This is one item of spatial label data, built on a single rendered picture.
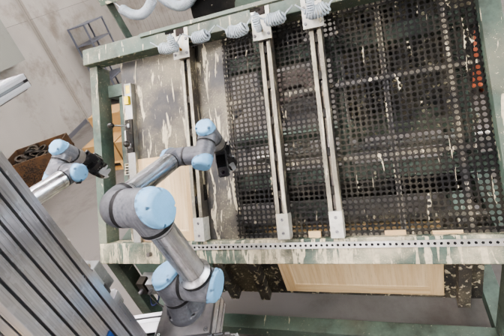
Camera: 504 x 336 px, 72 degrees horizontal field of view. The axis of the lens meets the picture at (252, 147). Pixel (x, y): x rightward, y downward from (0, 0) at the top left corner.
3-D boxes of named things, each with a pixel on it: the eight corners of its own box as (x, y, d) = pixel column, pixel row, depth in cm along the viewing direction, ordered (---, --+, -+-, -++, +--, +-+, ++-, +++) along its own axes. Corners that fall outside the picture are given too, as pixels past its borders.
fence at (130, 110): (138, 241, 208) (133, 242, 205) (127, 85, 216) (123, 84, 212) (145, 241, 207) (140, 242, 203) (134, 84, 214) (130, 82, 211)
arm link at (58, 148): (43, 154, 151) (51, 136, 154) (63, 163, 161) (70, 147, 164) (56, 155, 148) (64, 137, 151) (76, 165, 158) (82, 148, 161)
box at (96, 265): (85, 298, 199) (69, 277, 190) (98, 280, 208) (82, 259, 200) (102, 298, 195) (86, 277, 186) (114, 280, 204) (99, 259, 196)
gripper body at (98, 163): (109, 165, 173) (91, 155, 163) (96, 178, 173) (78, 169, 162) (102, 156, 177) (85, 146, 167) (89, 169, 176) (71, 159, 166)
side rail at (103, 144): (112, 240, 223) (99, 244, 212) (102, 72, 231) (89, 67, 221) (119, 240, 221) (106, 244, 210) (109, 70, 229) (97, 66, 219)
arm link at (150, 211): (196, 277, 136) (123, 179, 104) (231, 279, 130) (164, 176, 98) (185, 307, 127) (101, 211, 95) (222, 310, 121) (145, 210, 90)
